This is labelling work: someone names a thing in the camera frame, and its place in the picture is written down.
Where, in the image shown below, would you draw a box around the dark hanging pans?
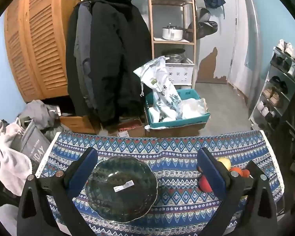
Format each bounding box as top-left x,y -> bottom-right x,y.
187,8 -> 218,40

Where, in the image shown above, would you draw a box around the grey shoe rack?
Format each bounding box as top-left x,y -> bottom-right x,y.
249,47 -> 295,133

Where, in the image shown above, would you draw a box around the grey printed tote bag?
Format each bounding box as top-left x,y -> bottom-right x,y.
11,119 -> 52,168

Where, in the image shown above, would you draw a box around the black coat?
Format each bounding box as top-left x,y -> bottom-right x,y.
65,0 -> 153,126

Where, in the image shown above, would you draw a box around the clear plastic bags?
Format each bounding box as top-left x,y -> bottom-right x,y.
179,98 -> 208,120

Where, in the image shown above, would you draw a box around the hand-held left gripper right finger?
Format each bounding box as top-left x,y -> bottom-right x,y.
197,147 -> 278,236

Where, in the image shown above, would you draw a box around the white patterned basket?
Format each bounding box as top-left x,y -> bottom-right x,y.
165,58 -> 195,85

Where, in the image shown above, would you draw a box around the group of shoes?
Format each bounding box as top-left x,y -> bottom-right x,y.
257,39 -> 295,128

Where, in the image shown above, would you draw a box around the large orange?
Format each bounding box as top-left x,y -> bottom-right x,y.
230,167 -> 244,177

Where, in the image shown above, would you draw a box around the wooden shelf unit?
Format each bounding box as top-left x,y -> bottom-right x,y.
147,0 -> 197,89

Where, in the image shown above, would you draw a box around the red printed cardboard box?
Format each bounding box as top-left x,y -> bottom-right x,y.
118,119 -> 144,137

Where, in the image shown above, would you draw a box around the brown cardboard box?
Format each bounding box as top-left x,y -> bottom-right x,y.
145,120 -> 207,138

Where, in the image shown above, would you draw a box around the teal box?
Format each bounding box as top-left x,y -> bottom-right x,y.
145,89 -> 211,129

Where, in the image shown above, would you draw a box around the blue patterned tablecloth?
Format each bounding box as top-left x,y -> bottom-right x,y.
36,130 -> 286,236

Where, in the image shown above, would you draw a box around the white pot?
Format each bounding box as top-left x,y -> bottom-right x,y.
162,26 -> 183,41

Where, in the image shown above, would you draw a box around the metal pot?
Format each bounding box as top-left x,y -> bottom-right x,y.
162,49 -> 186,64

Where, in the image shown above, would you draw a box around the wooden drawer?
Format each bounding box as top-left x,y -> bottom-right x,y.
59,115 -> 96,134

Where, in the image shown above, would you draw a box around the grey crumpled clothes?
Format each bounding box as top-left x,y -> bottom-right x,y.
18,100 -> 72,140

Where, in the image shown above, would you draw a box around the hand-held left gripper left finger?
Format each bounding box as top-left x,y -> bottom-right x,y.
17,147 -> 99,236

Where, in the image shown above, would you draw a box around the yellow apple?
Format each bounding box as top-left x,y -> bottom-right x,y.
217,158 -> 231,171

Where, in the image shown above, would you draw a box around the dark green glass bowl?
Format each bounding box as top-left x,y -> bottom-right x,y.
85,156 -> 158,223

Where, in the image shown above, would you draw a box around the white printed plastic bag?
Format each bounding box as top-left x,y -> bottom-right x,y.
133,56 -> 183,123

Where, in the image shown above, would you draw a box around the grey jacket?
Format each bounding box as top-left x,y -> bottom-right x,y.
74,1 -> 94,109

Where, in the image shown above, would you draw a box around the wooden louvered wardrobe doors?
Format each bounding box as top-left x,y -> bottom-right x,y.
4,0 -> 77,104

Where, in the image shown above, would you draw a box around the white fleece blanket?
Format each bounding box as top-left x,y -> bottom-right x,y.
0,119 -> 32,197

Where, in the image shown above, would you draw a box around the red apple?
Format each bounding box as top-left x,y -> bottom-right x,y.
199,176 -> 213,193

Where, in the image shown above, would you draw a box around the white door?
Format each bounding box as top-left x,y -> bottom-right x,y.
227,0 -> 257,96

